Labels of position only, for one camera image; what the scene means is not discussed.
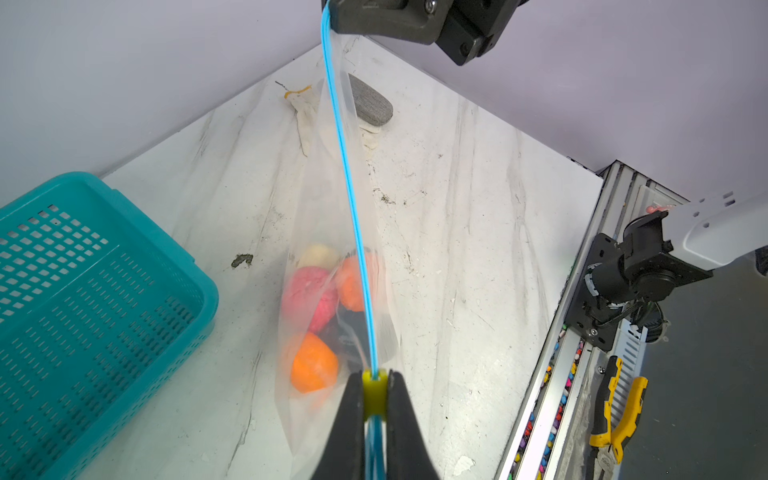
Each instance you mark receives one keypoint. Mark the pink toy figure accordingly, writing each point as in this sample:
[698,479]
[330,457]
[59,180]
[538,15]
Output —
[658,208]

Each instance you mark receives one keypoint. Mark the white work glove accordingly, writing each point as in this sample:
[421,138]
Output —
[305,102]

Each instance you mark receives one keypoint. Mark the teal plastic basket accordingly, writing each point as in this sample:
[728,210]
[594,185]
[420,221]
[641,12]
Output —
[99,308]

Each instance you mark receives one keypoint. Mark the cream toy pear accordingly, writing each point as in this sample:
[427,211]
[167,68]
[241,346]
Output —
[319,255]

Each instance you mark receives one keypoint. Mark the grey oval stone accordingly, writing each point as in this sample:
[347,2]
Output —
[371,106]

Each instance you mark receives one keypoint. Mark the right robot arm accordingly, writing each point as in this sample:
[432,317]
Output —
[708,234]

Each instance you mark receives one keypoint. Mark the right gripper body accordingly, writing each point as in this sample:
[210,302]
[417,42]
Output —
[473,27]

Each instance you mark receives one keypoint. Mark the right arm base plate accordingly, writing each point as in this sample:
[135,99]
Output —
[619,278]

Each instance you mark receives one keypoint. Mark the red orange toy fruit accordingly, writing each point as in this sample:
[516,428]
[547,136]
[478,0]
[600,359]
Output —
[349,281]

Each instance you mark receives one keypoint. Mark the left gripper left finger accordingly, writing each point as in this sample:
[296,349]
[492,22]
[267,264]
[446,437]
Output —
[343,457]

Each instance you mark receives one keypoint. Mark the pink toy fruit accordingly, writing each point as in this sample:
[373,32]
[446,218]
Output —
[311,297]

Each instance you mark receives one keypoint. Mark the black toy avocado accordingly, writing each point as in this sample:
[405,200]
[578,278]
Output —
[346,334]

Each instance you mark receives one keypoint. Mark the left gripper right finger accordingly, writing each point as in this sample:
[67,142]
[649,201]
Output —
[407,457]

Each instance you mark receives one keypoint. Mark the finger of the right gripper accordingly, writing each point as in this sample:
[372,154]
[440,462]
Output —
[416,21]

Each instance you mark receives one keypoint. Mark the clear zip bag blue zipper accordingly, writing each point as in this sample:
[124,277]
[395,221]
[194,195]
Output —
[335,207]

